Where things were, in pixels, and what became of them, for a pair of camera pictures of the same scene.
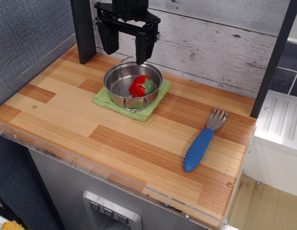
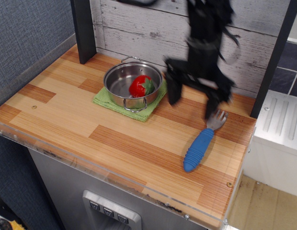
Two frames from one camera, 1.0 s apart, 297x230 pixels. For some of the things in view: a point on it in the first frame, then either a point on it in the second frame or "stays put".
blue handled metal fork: x=199 y=146 stays put
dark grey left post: x=84 y=28 stays put
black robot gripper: x=132 y=17 -> x=204 y=36
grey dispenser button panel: x=100 y=213 stays put
